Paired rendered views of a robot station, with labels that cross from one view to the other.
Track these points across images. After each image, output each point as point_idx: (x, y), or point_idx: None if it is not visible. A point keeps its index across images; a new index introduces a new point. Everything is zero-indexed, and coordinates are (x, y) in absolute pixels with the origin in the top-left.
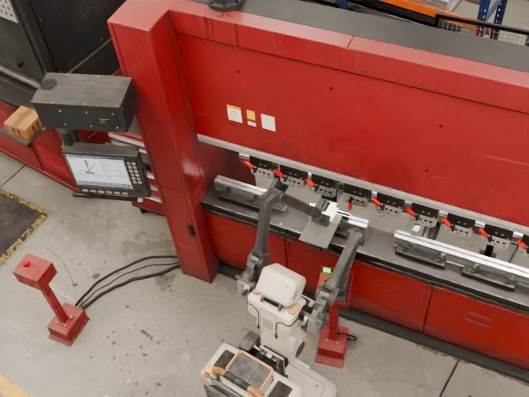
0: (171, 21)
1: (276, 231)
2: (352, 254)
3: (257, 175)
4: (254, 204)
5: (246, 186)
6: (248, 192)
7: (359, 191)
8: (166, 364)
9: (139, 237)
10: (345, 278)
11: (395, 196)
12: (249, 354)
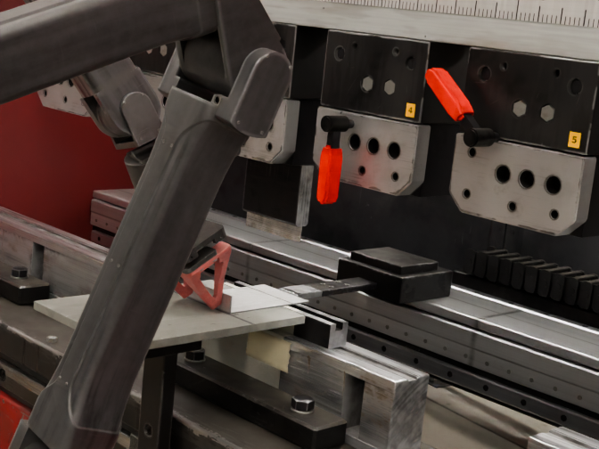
0: None
1: (29, 381)
2: (159, 188)
3: (53, 102)
4: (17, 277)
5: (30, 223)
6: (20, 233)
7: (388, 67)
8: None
9: None
10: (79, 401)
11: (562, 49)
12: None
